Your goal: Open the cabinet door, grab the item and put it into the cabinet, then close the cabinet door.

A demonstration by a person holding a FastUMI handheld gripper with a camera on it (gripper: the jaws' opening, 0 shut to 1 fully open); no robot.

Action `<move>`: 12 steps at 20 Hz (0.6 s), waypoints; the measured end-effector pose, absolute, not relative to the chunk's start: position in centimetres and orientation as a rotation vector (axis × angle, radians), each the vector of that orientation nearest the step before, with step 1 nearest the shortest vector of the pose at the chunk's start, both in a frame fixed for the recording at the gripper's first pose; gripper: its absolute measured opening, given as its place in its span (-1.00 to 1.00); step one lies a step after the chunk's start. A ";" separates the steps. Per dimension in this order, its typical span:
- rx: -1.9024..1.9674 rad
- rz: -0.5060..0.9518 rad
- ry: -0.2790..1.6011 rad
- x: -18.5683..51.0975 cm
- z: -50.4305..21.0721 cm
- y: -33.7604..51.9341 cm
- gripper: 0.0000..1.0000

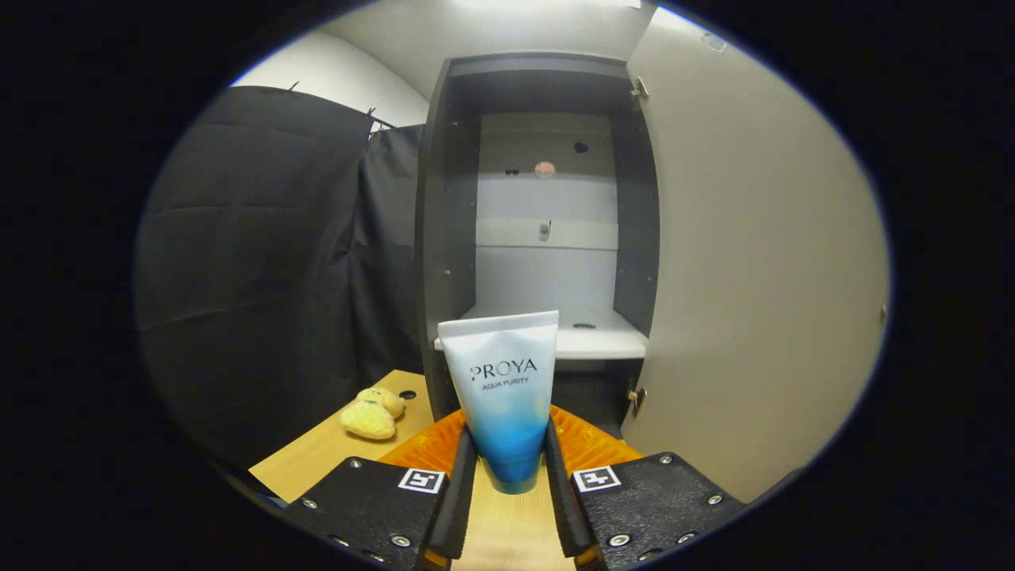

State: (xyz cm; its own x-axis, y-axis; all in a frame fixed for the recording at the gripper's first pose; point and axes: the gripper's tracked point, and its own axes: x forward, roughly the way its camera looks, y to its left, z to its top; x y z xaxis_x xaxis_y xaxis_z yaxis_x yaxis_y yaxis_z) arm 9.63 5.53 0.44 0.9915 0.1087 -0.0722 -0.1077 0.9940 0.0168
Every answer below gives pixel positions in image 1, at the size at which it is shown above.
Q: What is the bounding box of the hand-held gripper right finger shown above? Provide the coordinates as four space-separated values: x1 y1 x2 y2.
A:
542 404 748 571

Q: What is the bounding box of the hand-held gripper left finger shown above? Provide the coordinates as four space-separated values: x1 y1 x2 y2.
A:
279 408 478 571

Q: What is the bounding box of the white blue cosmetic tube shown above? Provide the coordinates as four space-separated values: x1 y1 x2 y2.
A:
437 310 560 496

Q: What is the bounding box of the beige cabinet door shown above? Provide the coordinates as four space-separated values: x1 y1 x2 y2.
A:
619 6 891 504

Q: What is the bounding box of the yellow plush toy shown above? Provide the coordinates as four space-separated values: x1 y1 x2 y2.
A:
340 386 406 441

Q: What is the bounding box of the wide white cabinet shelf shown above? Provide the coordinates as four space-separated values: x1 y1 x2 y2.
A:
433 305 649 360

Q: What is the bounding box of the dark grey cabinet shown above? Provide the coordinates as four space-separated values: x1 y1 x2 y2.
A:
414 52 661 445

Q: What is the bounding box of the black backdrop cloth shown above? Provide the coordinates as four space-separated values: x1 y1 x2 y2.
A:
135 85 433 469

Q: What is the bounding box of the large ceiling light panel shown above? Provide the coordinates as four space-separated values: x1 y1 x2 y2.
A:
452 0 645 10

